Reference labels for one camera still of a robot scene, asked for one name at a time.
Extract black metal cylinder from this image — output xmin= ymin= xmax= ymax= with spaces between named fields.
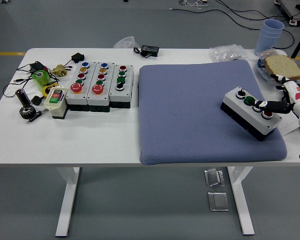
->
xmin=15 ymin=89 xmax=32 ymax=107

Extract green translucent cylinder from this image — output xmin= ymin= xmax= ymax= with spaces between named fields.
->
xmin=31 ymin=69 xmax=52 ymax=91

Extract slice of white bread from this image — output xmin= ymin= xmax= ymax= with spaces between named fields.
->
xmin=264 ymin=55 xmax=300 ymax=81

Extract small black module with wires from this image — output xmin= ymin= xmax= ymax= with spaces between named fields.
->
xmin=71 ymin=52 xmax=86 ymax=65

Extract black steel gear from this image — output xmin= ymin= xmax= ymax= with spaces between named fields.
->
xmin=18 ymin=104 xmax=38 ymax=121

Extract blue-grey quilted mat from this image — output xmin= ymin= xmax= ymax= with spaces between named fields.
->
xmin=138 ymin=59 xmax=288 ymax=166

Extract blue plate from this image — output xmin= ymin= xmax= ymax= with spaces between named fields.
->
xmin=256 ymin=57 xmax=300 ymax=83

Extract silver flat floor socket plate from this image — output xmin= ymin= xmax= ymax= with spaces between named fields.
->
xmin=207 ymin=191 xmax=230 ymax=213

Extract clear plastic bag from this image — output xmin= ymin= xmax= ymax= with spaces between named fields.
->
xmin=113 ymin=36 xmax=136 ymax=50

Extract black finned heat sink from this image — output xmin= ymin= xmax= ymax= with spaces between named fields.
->
xmin=31 ymin=94 xmax=43 ymax=106

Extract stacked light blue cups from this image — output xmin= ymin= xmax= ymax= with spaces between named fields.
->
xmin=254 ymin=19 xmax=285 ymax=57

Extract silver open floor socket plate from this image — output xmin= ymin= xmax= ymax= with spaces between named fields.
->
xmin=204 ymin=167 xmax=226 ymax=188

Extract clear container with brown food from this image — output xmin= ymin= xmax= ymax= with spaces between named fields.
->
xmin=259 ymin=49 xmax=279 ymax=62

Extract black silver pen tool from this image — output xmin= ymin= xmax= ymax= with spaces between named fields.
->
xmin=26 ymin=108 xmax=49 ymax=125

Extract yellow tape ring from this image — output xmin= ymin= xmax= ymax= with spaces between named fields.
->
xmin=41 ymin=84 xmax=57 ymax=99

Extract black digital panel meter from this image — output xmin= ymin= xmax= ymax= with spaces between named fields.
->
xmin=133 ymin=44 xmax=161 ymax=60

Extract brass valve fitting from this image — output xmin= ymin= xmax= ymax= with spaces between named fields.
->
xmin=49 ymin=64 xmax=68 ymax=78

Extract cream switch box green button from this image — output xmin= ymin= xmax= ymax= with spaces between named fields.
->
xmin=43 ymin=85 xmax=69 ymax=120

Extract clear bubble plastic packaging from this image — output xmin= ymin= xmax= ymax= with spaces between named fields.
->
xmin=209 ymin=44 xmax=247 ymax=63

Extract grey five-button emergency stop box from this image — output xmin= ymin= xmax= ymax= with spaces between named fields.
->
xmin=86 ymin=61 xmax=116 ymax=113
xmin=64 ymin=61 xmax=98 ymax=112

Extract black floor cable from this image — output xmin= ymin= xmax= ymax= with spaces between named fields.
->
xmin=168 ymin=0 xmax=296 ymax=51

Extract white cable bundle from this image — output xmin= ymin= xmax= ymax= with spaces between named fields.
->
xmin=178 ymin=0 xmax=209 ymax=8

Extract white table leg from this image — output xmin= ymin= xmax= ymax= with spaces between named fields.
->
xmin=55 ymin=166 xmax=81 ymax=238
xmin=227 ymin=166 xmax=255 ymax=236

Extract black power adapter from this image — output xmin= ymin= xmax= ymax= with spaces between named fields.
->
xmin=29 ymin=61 xmax=49 ymax=74

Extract thin black cable with plug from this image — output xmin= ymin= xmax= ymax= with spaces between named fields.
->
xmin=2 ymin=63 xmax=61 ymax=99

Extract aluminium frame machine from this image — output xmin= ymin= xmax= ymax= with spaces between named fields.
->
xmin=274 ymin=0 xmax=300 ymax=26

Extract grey button box with selector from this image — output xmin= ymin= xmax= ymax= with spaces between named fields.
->
xmin=219 ymin=86 xmax=283 ymax=142
xmin=109 ymin=64 xmax=135 ymax=110

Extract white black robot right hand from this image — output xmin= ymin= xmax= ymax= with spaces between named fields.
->
xmin=254 ymin=74 xmax=300 ymax=121

